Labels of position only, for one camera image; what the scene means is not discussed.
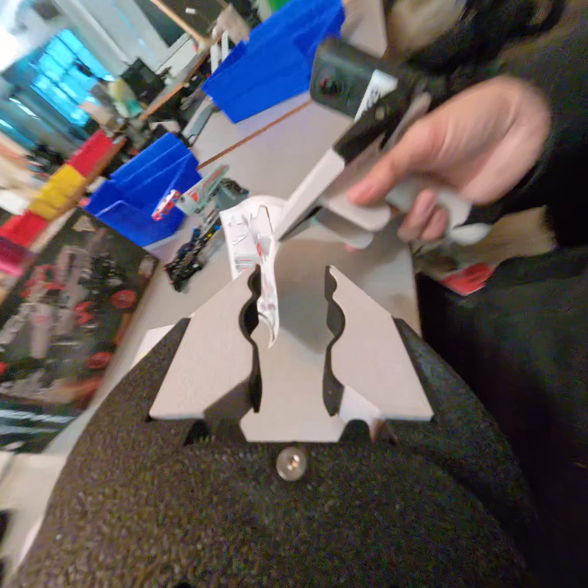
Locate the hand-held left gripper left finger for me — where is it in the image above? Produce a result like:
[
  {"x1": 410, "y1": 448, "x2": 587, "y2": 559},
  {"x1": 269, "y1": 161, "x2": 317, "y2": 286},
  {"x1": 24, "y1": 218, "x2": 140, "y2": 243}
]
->
[{"x1": 148, "y1": 264, "x2": 263, "y2": 421}]

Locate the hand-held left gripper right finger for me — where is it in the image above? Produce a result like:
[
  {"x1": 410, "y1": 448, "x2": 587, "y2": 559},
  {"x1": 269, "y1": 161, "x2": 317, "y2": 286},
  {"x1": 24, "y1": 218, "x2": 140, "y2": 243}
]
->
[{"x1": 322, "y1": 265, "x2": 435, "y2": 441}]

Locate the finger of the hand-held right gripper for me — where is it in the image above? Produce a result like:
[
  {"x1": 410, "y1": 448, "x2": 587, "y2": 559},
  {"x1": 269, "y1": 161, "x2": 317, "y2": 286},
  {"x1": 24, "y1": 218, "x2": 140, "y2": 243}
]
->
[{"x1": 275, "y1": 148, "x2": 346, "y2": 240}]

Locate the white sticker sheet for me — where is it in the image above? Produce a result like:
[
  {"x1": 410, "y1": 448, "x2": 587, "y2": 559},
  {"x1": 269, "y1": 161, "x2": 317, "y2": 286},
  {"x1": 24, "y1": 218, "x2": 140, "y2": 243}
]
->
[{"x1": 220, "y1": 195, "x2": 288, "y2": 348}]

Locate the person's right forearm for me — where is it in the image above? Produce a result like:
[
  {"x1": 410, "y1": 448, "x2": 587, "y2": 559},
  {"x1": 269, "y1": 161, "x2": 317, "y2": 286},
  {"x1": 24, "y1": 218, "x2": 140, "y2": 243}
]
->
[{"x1": 501, "y1": 46, "x2": 588, "y2": 251}]

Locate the grey desk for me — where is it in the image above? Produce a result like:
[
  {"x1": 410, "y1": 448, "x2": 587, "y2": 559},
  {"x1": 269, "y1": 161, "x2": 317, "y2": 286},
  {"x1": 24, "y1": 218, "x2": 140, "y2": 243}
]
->
[{"x1": 0, "y1": 89, "x2": 422, "y2": 575}]

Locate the person's right hand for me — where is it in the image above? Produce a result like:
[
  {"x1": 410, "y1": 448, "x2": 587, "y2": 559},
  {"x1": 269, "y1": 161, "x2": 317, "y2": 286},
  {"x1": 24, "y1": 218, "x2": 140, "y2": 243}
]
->
[{"x1": 346, "y1": 76, "x2": 553, "y2": 244}]

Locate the black toy chassis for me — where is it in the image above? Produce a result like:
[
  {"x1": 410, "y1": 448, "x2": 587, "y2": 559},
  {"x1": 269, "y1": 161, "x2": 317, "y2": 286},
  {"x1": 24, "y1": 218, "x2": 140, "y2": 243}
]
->
[{"x1": 164, "y1": 216, "x2": 222, "y2": 293}]

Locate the grey red toy part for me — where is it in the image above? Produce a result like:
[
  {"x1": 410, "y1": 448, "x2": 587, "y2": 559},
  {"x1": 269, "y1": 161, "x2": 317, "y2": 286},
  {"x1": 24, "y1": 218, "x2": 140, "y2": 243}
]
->
[{"x1": 177, "y1": 164, "x2": 230, "y2": 216}]

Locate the blue plastic bin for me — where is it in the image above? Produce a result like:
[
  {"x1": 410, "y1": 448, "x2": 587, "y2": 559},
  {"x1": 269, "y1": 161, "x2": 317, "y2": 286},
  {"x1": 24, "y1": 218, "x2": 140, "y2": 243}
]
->
[
  {"x1": 85, "y1": 132, "x2": 204, "y2": 249},
  {"x1": 201, "y1": 0, "x2": 346, "y2": 125}
]

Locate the black hoodie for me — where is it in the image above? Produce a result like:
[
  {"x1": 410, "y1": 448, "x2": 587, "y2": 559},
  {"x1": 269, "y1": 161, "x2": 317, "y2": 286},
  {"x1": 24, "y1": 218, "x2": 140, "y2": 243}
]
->
[{"x1": 413, "y1": 248, "x2": 588, "y2": 588}]

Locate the red white toy piece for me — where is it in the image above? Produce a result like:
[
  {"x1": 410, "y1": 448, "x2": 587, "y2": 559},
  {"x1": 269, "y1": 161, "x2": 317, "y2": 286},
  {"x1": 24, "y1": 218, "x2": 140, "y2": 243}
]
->
[{"x1": 152, "y1": 189, "x2": 182, "y2": 222}]

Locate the dark toy set box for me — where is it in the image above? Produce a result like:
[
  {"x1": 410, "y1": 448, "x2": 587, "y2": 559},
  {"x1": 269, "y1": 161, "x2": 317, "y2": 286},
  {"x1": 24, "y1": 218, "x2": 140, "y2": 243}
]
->
[{"x1": 0, "y1": 208, "x2": 160, "y2": 454}]

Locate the red plastic bin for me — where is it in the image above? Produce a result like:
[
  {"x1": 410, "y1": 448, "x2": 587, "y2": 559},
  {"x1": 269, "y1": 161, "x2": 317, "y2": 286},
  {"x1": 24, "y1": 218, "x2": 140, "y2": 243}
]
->
[
  {"x1": 0, "y1": 211, "x2": 49, "y2": 249},
  {"x1": 66, "y1": 130, "x2": 121, "y2": 173}
]

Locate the yellow plastic bin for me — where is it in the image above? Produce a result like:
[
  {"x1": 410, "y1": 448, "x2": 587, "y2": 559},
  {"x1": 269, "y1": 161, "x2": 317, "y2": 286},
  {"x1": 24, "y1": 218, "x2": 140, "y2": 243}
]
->
[{"x1": 27, "y1": 164, "x2": 89, "y2": 221}]

